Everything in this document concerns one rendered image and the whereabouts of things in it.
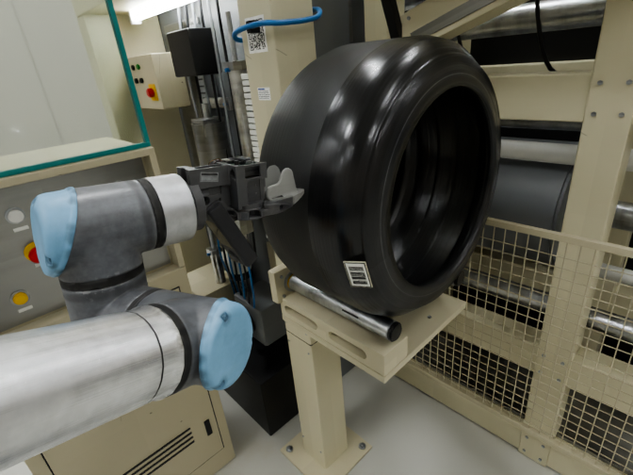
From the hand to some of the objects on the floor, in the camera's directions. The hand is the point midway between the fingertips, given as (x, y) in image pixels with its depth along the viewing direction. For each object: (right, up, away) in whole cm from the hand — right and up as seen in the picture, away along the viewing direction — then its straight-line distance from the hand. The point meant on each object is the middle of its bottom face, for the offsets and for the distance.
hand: (297, 195), depth 66 cm
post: (+7, -94, +92) cm, 131 cm away
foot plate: (+7, -94, +92) cm, 131 cm away
